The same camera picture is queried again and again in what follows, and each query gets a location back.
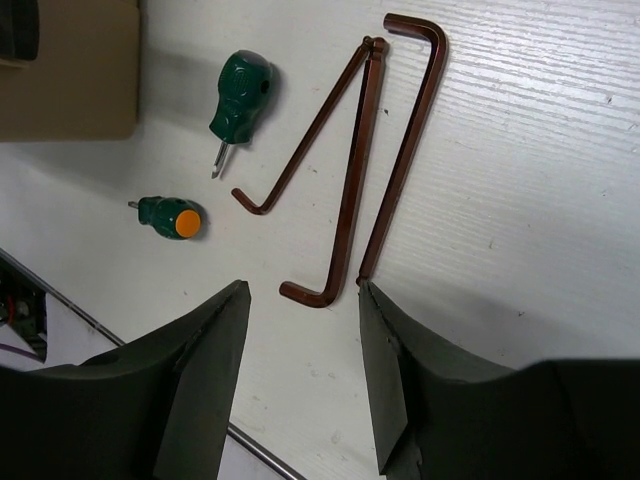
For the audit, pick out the green stubby orange-capped screwdriver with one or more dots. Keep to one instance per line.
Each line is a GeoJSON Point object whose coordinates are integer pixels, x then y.
{"type": "Point", "coordinates": [170, 217]}

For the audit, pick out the small brown hex key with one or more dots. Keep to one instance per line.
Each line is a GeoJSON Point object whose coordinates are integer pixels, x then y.
{"type": "Point", "coordinates": [310, 136]}

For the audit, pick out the green stubby flathead screwdriver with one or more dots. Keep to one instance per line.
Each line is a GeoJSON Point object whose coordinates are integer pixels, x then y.
{"type": "Point", "coordinates": [244, 88]}

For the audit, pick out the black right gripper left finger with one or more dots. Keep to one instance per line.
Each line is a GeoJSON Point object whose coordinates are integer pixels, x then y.
{"type": "Point", "coordinates": [155, 408]}

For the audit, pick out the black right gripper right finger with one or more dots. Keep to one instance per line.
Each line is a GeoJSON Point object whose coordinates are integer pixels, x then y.
{"type": "Point", "coordinates": [441, 412]}

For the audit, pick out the medium brown hex key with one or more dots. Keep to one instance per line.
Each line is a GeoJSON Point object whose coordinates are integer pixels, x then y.
{"type": "Point", "coordinates": [354, 177]}

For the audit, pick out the tan plastic toolbox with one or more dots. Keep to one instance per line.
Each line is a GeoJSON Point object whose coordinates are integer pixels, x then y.
{"type": "Point", "coordinates": [83, 82]}

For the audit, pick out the large brown hex key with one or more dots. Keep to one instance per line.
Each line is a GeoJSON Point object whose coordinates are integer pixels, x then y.
{"type": "Point", "coordinates": [431, 32]}

